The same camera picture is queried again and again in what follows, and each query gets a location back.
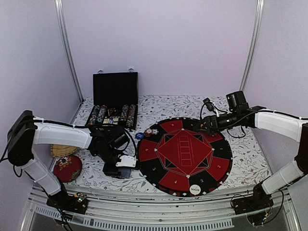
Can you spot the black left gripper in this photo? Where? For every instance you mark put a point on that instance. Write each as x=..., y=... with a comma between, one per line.
x=110, y=172

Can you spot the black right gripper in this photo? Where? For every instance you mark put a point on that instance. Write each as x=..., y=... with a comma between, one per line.
x=208, y=120

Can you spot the blue small blind button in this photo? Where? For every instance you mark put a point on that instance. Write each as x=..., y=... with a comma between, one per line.
x=139, y=135

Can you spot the red orange chip stack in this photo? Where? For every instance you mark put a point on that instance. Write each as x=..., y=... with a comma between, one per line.
x=148, y=132

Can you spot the white black chip stack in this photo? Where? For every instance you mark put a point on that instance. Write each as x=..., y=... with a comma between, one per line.
x=155, y=131

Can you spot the white blue dealer button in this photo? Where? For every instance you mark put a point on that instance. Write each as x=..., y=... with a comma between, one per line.
x=195, y=189

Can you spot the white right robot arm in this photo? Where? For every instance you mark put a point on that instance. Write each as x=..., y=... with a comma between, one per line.
x=262, y=118

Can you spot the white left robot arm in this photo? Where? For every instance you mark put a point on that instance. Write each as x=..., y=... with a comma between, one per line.
x=48, y=144

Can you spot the floral white tablecloth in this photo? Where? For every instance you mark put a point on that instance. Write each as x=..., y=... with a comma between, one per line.
x=248, y=163

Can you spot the blue playing card deck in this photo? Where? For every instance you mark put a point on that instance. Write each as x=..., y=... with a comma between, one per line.
x=125, y=172

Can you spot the chip row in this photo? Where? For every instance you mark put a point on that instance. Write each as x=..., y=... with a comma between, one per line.
x=124, y=114
x=131, y=116
x=94, y=115
x=101, y=114

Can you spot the black triangular all-in button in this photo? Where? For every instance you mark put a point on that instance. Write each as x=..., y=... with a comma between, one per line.
x=112, y=111

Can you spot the far left chip row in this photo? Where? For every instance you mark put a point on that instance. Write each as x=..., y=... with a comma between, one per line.
x=94, y=115

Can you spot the red floral round cushion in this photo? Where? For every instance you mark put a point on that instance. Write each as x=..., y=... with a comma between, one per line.
x=67, y=168

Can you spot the round red black poker mat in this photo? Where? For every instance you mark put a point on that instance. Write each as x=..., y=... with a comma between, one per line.
x=178, y=157

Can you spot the far right chip row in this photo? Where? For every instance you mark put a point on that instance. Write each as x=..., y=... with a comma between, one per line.
x=131, y=116

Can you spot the woven bamboo tray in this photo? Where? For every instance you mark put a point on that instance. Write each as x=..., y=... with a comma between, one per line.
x=59, y=151

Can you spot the black poker chip case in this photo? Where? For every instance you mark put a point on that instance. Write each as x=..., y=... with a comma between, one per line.
x=115, y=90

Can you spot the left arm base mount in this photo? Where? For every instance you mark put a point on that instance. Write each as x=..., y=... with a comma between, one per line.
x=77, y=203

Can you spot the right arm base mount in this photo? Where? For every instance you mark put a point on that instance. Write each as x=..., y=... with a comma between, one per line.
x=259, y=200

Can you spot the aluminium frame post left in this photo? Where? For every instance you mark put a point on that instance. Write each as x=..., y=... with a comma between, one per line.
x=67, y=50

